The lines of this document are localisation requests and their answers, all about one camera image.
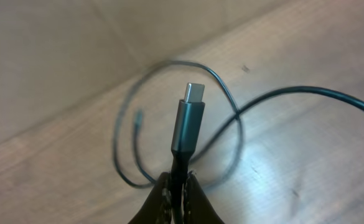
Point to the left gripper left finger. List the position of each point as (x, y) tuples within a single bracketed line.
[(157, 207)]

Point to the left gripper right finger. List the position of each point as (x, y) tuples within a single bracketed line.
[(197, 208)]

